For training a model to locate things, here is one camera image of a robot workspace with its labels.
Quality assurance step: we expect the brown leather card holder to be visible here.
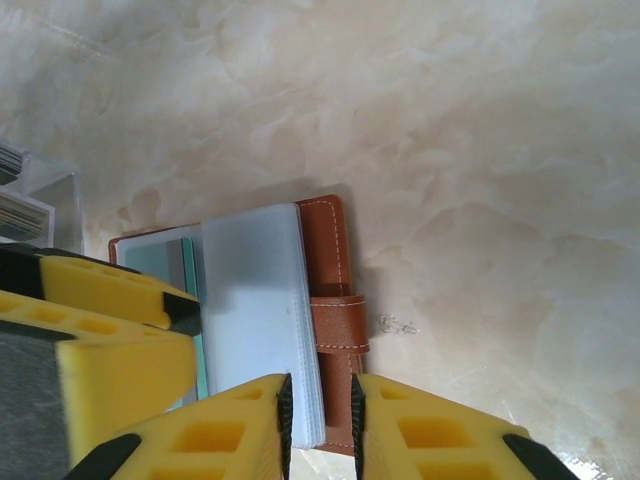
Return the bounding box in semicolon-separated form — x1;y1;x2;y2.
108;194;372;449

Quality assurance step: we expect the teal plastic card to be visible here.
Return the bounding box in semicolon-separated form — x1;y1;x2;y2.
180;237;209;401

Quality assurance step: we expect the clear acrylic card box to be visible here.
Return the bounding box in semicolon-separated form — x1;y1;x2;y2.
0;142;84;256

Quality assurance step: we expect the stack of plastic cards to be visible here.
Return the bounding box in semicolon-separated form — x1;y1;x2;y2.
0;144;25;185
0;194;50;240

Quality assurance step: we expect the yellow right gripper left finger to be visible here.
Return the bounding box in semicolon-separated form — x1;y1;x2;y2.
64;373;294;480

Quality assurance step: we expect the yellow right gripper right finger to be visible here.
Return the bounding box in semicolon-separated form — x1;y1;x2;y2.
351;373;576;480

